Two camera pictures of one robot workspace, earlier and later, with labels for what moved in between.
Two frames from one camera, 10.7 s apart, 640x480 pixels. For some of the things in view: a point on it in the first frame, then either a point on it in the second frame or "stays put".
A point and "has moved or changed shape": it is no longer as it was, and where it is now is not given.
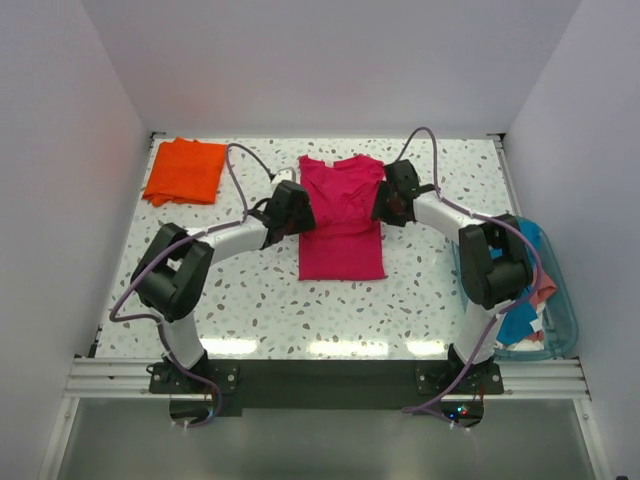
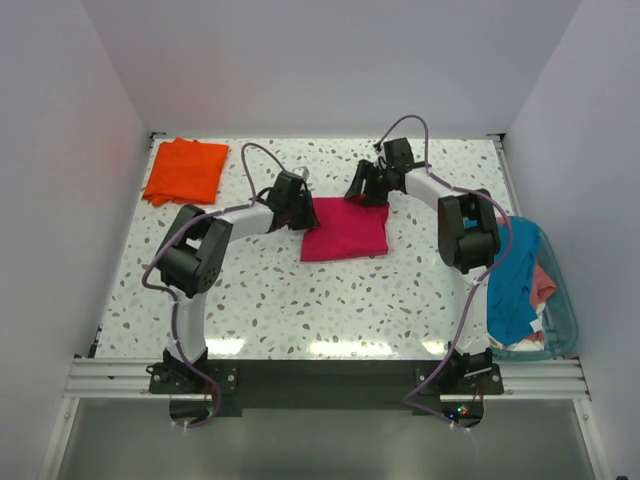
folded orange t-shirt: [185, 171] stays put
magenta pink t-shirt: [345, 243] has moved or changed shape
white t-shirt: [528, 344] stays put
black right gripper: [379, 211] -> [372, 198]
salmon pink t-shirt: [545, 290] stays put
